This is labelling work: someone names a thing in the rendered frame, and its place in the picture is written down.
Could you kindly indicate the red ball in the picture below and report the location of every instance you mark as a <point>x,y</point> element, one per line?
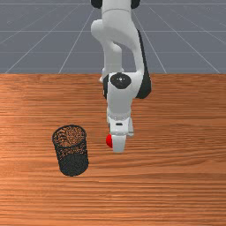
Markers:
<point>109,141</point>

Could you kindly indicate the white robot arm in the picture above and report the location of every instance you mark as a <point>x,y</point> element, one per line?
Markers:
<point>119,44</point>

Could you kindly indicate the dark mesh basket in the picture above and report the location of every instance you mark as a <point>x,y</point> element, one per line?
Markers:
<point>72,159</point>

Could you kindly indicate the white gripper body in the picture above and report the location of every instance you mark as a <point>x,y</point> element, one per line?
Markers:
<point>120,134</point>

